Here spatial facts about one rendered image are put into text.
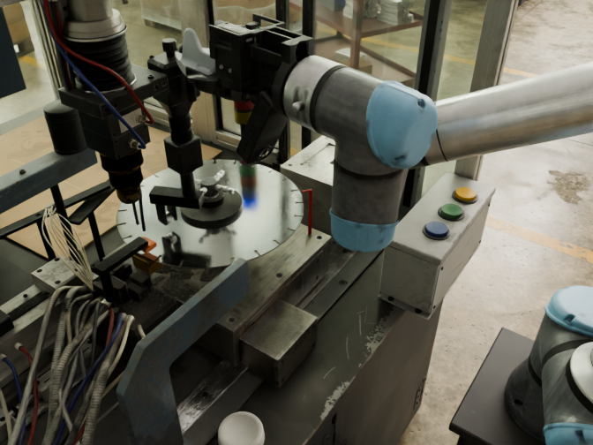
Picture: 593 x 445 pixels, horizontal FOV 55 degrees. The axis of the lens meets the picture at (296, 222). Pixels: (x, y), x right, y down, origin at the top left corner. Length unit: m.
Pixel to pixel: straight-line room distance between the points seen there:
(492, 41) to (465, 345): 1.25
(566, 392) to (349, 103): 0.44
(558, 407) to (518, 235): 1.92
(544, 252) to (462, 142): 1.95
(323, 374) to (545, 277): 1.61
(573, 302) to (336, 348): 0.40
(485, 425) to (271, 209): 0.50
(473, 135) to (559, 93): 0.10
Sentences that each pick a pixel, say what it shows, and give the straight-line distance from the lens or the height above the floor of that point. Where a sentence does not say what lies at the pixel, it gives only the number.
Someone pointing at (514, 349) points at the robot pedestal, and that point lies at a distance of 1.11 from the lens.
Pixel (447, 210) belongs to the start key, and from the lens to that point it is 1.12.
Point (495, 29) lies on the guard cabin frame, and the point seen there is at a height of 1.20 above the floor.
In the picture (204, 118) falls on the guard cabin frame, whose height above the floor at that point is 0.82.
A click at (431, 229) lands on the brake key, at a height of 0.91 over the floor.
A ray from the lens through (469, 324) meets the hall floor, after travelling 2.20.
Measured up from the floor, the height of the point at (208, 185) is 1.00.
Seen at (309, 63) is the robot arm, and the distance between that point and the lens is 0.61.
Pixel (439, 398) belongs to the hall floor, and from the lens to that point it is 1.95.
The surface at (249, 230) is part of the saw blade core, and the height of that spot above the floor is 0.95.
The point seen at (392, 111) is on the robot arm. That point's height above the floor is 1.31.
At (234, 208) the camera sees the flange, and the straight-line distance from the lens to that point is 1.00.
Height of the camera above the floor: 1.54
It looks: 37 degrees down
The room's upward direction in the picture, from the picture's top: straight up
